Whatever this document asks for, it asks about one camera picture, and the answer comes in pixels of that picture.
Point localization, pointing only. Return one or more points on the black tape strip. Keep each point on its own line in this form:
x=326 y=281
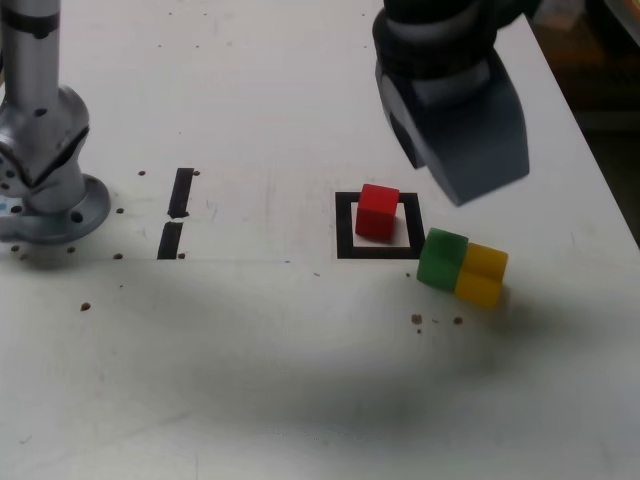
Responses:
x=181 y=192

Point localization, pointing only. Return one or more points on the yellow cube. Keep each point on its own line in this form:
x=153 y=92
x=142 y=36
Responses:
x=482 y=275

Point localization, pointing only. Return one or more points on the black tape square outline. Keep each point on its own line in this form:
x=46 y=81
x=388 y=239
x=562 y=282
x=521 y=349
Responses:
x=345 y=225

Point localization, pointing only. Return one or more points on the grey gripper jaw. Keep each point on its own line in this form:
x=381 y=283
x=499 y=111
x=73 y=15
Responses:
x=400 y=115
x=475 y=145

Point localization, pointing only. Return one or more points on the green cube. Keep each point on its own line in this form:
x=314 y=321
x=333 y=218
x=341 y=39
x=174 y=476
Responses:
x=437 y=260

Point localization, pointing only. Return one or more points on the grey background beam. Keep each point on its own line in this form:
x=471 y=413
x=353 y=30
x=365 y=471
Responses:
x=610 y=119

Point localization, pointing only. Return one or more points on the red cube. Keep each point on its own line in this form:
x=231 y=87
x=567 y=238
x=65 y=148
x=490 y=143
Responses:
x=375 y=215

